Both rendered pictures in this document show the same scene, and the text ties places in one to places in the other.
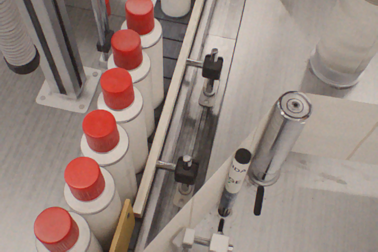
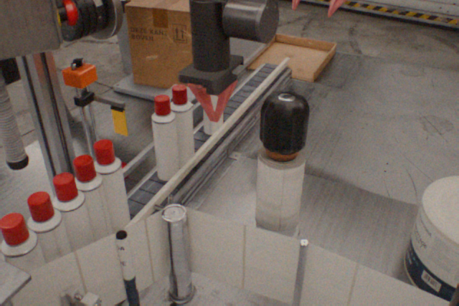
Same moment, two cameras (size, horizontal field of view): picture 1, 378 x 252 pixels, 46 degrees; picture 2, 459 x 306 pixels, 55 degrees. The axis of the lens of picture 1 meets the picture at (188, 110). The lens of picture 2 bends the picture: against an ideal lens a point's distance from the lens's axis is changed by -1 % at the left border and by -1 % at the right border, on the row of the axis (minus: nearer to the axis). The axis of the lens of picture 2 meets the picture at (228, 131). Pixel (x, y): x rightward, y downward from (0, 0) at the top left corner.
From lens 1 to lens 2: 0.39 m
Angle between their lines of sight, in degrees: 30
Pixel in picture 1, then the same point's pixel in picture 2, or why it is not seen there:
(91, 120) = (35, 195)
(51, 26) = (57, 158)
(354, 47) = (268, 204)
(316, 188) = not seen: outside the picture
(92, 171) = (16, 221)
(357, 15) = (262, 175)
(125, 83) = (67, 180)
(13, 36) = (9, 140)
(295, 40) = (249, 208)
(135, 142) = (77, 236)
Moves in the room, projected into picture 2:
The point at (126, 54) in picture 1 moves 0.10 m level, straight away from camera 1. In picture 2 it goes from (79, 168) to (97, 134)
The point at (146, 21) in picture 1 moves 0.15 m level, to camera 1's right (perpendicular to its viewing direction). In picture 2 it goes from (105, 154) to (185, 169)
